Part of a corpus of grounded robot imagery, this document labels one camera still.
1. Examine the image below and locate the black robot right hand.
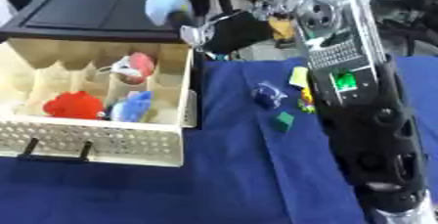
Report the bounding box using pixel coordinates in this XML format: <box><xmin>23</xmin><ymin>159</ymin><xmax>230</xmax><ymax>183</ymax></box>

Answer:
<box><xmin>167</xmin><ymin>0</ymin><xmax>287</xmax><ymax>55</ymax></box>

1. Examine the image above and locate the light blue round object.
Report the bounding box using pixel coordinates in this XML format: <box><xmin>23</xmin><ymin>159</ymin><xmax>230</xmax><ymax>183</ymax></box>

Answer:
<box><xmin>144</xmin><ymin>0</ymin><xmax>196</xmax><ymax>26</ymax></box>

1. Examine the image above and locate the pale compartment drawer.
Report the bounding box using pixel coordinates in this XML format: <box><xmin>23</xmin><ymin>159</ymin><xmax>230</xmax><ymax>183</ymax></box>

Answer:
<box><xmin>0</xmin><ymin>37</ymin><xmax>200</xmax><ymax>168</ymax></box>

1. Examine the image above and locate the yellow background object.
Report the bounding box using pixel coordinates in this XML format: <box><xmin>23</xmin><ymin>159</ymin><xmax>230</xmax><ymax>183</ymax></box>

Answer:
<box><xmin>267</xmin><ymin>14</ymin><xmax>300</xmax><ymax>42</ymax></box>

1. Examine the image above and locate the dark blue wrapped object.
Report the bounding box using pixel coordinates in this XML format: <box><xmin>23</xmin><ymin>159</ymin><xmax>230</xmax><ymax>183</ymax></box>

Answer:
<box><xmin>249</xmin><ymin>80</ymin><xmax>291</xmax><ymax>111</ymax></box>

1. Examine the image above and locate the yellow-green block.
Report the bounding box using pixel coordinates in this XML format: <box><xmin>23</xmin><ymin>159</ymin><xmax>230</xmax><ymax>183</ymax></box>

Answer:
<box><xmin>287</xmin><ymin>66</ymin><xmax>314</xmax><ymax>89</ymax></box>

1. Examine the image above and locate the multicoloured small toy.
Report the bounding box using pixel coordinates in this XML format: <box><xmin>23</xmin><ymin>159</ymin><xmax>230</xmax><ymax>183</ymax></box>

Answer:
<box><xmin>295</xmin><ymin>87</ymin><xmax>319</xmax><ymax>115</ymax></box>

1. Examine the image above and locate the green block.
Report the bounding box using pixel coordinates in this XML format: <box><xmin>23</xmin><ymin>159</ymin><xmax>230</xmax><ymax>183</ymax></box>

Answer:
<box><xmin>270</xmin><ymin>111</ymin><xmax>298</xmax><ymax>134</ymax></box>

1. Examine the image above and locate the red and white toy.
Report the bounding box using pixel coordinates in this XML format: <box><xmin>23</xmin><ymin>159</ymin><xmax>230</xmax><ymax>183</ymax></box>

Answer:
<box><xmin>97</xmin><ymin>51</ymin><xmax>159</xmax><ymax>86</ymax></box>

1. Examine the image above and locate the blue soft toy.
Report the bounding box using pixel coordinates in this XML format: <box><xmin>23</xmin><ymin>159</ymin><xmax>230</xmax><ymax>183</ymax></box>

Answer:
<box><xmin>108</xmin><ymin>90</ymin><xmax>156</xmax><ymax>123</ymax></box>

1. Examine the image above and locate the black cabinet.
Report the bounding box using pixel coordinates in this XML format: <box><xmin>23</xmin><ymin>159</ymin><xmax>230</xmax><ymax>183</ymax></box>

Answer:
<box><xmin>0</xmin><ymin>0</ymin><xmax>194</xmax><ymax>44</ymax></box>

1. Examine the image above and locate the red soft toy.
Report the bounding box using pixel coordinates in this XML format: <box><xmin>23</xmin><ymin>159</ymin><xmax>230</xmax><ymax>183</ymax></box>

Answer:
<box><xmin>41</xmin><ymin>90</ymin><xmax>109</xmax><ymax>120</ymax></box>

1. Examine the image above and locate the black drawer handle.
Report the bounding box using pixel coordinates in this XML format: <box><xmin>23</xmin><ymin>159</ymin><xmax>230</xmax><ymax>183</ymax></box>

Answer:
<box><xmin>15</xmin><ymin>137</ymin><xmax>96</xmax><ymax>164</ymax></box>

